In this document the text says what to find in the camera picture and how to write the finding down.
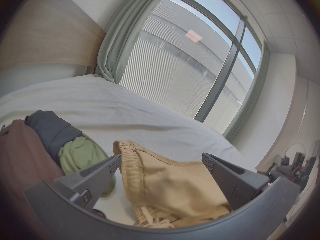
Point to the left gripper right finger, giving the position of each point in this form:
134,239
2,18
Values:
237,184

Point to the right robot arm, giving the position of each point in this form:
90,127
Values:
300,170

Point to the bed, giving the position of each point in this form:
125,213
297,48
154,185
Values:
125,109

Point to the tan shorts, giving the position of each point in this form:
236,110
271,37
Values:
175,184

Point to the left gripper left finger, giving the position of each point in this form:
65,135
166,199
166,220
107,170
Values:
92,181

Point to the green garment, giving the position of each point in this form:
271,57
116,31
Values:
80,156

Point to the black garment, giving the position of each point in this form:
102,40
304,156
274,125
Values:
55,131

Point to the brown garment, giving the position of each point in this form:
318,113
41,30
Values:
25,159

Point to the window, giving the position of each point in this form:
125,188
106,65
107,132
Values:
162,71

